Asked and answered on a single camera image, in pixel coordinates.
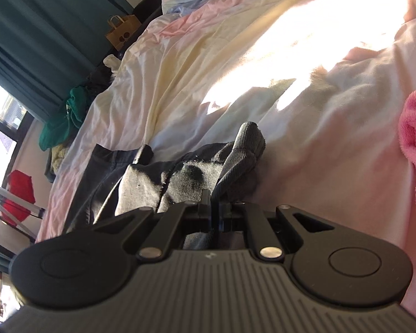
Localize dark clothes pile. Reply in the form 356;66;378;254
85;67;117;98

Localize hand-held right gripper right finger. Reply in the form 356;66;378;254
213;199;337;261

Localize black pants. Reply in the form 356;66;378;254
63;121;267;251

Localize white cloth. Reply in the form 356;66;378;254
103;54;120;72

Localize yellow garment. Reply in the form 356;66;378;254
50;143;70;175

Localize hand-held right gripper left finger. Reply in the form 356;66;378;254
90;189;212;261

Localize green garment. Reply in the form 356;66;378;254
38;86;91;152

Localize bed with pastel sheet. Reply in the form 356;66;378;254
36;0;416;271

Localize window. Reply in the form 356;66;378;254
0;73;29;190

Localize teal curtain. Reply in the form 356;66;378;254
0;0;136;123

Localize black armchair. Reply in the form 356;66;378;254
133;0;164;19

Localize red cloth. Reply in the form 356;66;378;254
1;170;36;227

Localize brown paper bag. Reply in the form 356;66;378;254
105;14;142;52

